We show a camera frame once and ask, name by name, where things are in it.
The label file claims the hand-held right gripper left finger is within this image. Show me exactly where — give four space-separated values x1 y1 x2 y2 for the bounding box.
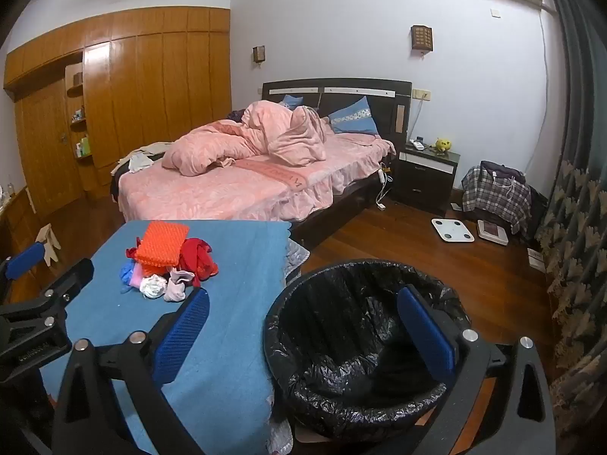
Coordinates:
51 288 211 455

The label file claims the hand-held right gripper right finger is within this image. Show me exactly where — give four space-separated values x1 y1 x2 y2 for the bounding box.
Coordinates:
396 285 557 455

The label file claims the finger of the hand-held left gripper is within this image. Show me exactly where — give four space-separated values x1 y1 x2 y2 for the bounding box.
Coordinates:
26 258 96 316
0 242 46 291

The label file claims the trash bin with black bag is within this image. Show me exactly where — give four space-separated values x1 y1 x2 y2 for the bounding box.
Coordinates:
264 258 472 438

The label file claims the red cloth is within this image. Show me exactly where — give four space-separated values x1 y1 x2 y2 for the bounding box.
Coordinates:
179 238 220 289

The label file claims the large orange foam net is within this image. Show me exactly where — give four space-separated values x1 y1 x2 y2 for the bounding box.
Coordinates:
134 220 190 267

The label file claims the small wooden stool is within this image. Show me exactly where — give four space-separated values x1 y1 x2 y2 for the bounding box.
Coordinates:
35 223 62 267

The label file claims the wooden desk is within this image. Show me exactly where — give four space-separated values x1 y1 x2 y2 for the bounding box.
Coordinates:
0 185 44 266

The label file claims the pink white sock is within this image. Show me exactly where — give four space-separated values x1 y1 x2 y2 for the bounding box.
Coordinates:
164 268 191 302

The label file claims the blue crumpled scrap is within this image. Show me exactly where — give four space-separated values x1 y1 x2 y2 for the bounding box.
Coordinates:
118 263 138 295

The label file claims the white grey sock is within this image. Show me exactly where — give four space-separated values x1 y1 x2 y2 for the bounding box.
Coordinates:
140 275 168 300

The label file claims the white bathroom scale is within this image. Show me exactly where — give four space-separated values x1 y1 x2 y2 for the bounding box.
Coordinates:
431 218 476 244

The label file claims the white framed dark scale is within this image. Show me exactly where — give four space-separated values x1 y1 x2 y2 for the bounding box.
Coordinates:
476 219 511 246

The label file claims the white cloth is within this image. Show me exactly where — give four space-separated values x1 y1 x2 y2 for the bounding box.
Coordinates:
111 151 155 174

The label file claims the grey patterned table cover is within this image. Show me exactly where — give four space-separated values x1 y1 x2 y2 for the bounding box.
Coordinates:
268 239 311 455

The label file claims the black nightstand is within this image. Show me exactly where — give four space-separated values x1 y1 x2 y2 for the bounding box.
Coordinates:
390 144 461 217

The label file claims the plaid cloth on chair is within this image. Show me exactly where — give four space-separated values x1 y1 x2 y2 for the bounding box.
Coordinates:
462 161 533 236

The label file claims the dark wooden bed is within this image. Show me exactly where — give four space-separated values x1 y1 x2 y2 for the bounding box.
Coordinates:
110 78 413 247

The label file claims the wooden wardrobe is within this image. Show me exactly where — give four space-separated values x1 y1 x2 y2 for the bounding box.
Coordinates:
4 7 233 219

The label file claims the patterned curtain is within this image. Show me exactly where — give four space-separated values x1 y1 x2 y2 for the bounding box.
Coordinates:
535 0 607 455

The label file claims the pink duvet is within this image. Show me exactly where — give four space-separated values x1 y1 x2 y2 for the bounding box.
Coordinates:
161 101 340 178

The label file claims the large blue pillow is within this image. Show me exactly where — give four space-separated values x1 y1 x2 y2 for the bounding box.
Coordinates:
327 96 380 136

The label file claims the large wall lamp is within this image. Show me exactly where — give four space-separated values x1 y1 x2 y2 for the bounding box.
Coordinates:
410 25 434 53

